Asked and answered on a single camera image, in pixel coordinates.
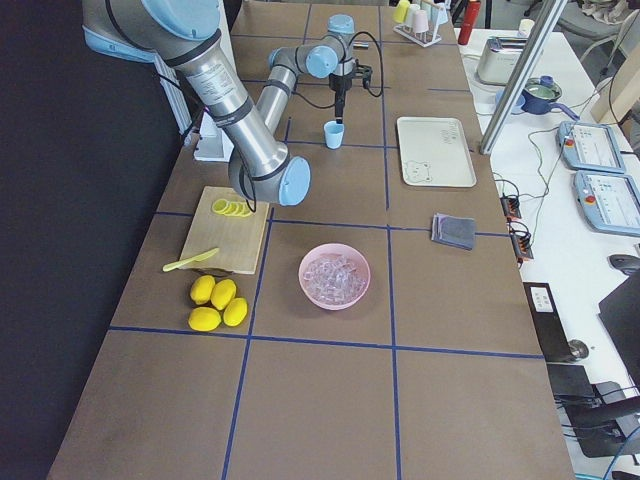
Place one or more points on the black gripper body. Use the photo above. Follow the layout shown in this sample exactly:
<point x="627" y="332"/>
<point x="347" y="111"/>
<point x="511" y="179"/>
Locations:
<point x="340" y="86"/>

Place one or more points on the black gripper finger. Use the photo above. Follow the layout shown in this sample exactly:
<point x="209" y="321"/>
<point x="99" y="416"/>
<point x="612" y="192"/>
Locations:
<point x="339" y="105"/>

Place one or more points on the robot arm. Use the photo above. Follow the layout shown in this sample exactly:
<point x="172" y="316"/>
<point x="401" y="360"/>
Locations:
<point x="187" y="37"/>
<point x="332" y="58"/>

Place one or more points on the light blue cup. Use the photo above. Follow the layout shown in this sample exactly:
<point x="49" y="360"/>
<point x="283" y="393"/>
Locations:
<point x="333" y="134"/>

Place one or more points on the yellow cup on rack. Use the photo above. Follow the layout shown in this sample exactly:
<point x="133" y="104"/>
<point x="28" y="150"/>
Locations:
<point x="400" y="11"/>

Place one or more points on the white cup rack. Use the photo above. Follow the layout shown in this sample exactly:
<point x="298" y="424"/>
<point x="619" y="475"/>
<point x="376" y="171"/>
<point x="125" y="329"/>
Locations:
<point x="438" y="12"/>

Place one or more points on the pink cup on rack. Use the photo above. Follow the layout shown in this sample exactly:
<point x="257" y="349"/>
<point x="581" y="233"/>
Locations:
<point x="419" y="21"/>

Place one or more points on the pile of clear ice cubes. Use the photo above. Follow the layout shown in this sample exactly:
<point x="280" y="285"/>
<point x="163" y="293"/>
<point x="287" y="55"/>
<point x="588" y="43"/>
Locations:
<point x="333" y="280"/>

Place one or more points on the cream bear tray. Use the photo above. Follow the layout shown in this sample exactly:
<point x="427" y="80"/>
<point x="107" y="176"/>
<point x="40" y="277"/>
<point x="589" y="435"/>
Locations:
<point x="434" y="152"/>

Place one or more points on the lemon slice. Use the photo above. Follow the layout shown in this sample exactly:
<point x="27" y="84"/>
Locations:
<point x="243" y="211"/>
<point x="220" y="206"/>

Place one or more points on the red bottle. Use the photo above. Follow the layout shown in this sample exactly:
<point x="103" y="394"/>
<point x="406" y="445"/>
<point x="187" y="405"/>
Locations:
<point x="471" y="13"/>

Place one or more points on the silver toaster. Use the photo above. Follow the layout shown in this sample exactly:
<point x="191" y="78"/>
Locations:
<point x="498" y="59"/>

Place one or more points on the wooden cutting board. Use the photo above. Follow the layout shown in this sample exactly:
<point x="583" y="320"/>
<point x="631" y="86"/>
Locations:
<point x="239" y="239"/>

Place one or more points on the grey folded cloth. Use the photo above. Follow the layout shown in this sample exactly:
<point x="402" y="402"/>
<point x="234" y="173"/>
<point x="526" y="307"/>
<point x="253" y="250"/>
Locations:
<point x="453" y="231"/>

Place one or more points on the pink bowl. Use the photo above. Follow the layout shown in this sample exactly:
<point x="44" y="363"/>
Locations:
<point x="336" y="249"/>

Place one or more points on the blue saucepan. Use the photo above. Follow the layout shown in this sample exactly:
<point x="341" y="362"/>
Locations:
<point x="542" y="94"/>

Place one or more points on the whole yellow lemon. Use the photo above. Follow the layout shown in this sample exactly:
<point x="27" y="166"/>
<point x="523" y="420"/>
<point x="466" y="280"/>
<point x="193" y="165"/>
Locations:
<point x="201" y="289"/>

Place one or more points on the yellow plastic knife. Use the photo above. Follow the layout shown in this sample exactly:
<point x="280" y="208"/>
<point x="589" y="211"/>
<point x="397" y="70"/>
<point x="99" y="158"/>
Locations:
<point x="196" y="258"/>

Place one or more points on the blue teach pendant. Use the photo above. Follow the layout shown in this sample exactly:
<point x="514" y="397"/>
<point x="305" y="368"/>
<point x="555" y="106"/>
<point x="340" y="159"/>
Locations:
<point x="610" y="201"/>
<point x="586" y="146"/>

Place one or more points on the black computer mouse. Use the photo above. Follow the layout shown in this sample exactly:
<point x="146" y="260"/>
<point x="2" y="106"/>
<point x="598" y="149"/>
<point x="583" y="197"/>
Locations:
<point x="625" y="263"/>

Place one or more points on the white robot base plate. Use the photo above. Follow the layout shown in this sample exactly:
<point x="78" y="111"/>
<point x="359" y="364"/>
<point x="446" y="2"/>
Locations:
<point x="213" y="144"/>

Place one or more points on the aluminium frame post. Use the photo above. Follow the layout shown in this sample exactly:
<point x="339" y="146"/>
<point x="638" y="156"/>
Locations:
<point x="548" y="16"/>

